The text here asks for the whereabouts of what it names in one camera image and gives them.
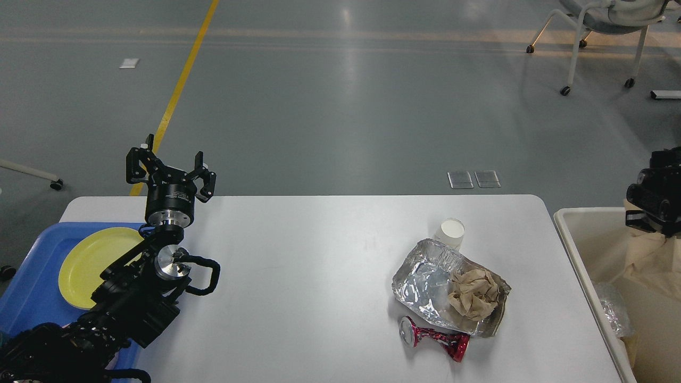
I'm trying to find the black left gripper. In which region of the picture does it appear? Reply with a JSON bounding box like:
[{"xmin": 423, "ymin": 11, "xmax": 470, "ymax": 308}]
[{"xmin": 126, "ymin": 134, "xmax": 217, "ymax": 228}]

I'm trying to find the yellow plastic plate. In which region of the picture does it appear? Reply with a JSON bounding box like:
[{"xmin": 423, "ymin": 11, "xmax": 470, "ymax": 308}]
[{"xmin": 57, "ymin": 227, "xmax": 143, "ymax": 310}]

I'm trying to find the silver foil wrapper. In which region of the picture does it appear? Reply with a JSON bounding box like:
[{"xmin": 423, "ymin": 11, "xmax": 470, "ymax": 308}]
[{"xmin": 392, "ymin": 238, "xmax": 511, "ymax": 338}]

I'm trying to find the small clear plastic cup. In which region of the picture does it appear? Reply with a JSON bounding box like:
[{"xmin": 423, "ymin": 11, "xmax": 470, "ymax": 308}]
[{"xmin": 433, "ymin": 218, "xmax": 466, "ymax": 251}]

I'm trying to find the brown paper ball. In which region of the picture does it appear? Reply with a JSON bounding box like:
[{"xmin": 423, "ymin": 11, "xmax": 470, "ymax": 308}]
[{"xmin": 447, "ymin": 269, "xmax": 500, "ymax": 321}]

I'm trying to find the crushed red can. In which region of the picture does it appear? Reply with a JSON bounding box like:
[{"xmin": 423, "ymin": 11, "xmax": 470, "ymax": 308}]
[{"xmin": 398, "ymin": 316, "xmax": 470, "ymax": 363}]

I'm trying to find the clear plastic bottle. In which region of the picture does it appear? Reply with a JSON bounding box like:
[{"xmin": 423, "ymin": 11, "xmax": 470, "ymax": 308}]
[{"xmin": 594, "ymin": 283, "xmax": 636, "ymax": 338}]

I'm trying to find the brown paper bag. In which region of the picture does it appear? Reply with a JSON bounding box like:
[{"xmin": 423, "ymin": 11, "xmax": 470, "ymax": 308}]
[{"xmin": 623, "ymin": 228, "xmax": 680, "ymax": 301}]

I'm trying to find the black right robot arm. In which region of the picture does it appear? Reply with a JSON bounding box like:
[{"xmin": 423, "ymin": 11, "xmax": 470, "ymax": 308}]
[{"xmin": 625, "ymin": 146, "xmax": 680, "ymax": 238}]

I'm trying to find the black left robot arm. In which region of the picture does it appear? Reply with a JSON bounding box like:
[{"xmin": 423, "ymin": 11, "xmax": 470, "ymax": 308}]
[{"xmin": 2, "ymin": 134, "xmax": 221, "ymax": 382}]

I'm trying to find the white caster leg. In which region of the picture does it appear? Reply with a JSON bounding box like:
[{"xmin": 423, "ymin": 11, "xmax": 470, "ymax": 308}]
[{"xmin": 1, "ymin": 159, "xmax": 64, "ymax": 190}]

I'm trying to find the blue plastic tray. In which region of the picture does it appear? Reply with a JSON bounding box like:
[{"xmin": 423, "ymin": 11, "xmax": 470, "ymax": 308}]
[{"xmin": 1, "ymin": 221, "xmax": 143, "ymax": 338}]

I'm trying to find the floor outlet plate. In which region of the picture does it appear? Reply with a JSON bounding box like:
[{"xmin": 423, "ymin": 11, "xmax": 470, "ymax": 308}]
[
  {"xmin": 474, "ymin": 170, "xmax": 501, "ymax": 188},
  {"xmin": 447, "ymin": 171, "xmax": 474, "ymax": 189}
]

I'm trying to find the beige plastic bin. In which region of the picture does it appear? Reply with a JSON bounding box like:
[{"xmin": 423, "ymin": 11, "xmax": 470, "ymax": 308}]
[{"xmin": 554, "ymin": 207, "xmax": 680, "ymax": 382}]

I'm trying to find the white office chair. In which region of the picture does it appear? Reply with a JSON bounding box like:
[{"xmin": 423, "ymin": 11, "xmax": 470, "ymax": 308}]
[{"xmin": 526, "ymin": 1, "xmax": 669, "ymax": 96}]

